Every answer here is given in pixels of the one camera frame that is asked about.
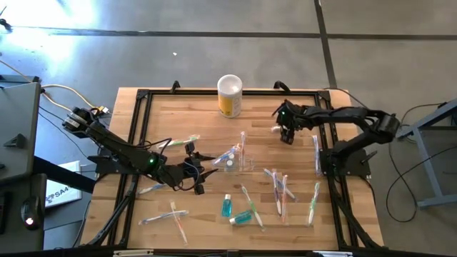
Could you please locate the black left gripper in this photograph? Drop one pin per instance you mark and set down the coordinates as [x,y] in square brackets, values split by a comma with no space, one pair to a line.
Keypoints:
[180,175]

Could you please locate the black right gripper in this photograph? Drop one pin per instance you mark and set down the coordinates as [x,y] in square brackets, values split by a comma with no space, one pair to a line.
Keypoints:
[289,119]

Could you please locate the blue mouthwash bottle white cap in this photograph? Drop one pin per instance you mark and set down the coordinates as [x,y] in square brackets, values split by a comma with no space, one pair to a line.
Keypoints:
[226,207]
[229,163]
[231,156]
[243,217]

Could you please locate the orange toothbrush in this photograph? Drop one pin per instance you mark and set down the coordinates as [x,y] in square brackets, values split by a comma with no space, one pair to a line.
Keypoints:
[243,142]
[180,228]
[284,192]

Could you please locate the purple toothbrush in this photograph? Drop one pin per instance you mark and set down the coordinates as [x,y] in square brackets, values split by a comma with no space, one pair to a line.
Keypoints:
[277,200]

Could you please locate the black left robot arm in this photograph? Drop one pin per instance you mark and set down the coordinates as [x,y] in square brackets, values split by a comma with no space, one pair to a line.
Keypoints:
[121,148]

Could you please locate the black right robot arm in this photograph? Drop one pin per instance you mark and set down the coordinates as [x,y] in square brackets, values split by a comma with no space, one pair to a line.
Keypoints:
[339,113]

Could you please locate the clear acrylic organizer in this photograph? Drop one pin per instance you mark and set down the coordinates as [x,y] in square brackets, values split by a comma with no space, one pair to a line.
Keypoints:
[251,164]

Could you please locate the white wipes canister yellow label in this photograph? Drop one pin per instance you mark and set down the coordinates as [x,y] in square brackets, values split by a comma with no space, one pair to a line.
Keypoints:
[230,96]

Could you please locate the silver aluminium extrusion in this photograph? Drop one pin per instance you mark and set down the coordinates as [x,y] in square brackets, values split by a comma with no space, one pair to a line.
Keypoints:
[132,253]
[332,254]

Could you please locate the white printed box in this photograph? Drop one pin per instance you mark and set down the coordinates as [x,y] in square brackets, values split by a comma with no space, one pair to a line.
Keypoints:
[64,192]

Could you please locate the black diagonal bar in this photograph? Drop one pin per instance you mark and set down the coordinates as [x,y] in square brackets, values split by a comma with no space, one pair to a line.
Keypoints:
[60,175]

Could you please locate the blue-grey metal stand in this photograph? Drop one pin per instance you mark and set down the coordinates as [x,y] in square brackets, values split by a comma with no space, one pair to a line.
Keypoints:
[426,167]

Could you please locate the black computer mouse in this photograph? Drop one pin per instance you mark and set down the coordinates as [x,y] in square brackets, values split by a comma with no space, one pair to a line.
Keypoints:
[32,210]

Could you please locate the grey metal cabinet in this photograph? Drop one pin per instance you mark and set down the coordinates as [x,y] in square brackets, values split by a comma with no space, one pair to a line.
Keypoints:
[18,114]

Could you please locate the dark grey side desk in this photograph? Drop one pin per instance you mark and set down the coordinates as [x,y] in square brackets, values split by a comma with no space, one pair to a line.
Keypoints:
[10,228]

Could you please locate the black aluminium table frame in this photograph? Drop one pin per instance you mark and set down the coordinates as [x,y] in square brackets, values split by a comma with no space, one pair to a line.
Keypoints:
[178,93]

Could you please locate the black triangular bracket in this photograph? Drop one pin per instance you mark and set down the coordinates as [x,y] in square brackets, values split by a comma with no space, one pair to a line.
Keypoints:
[16,141]

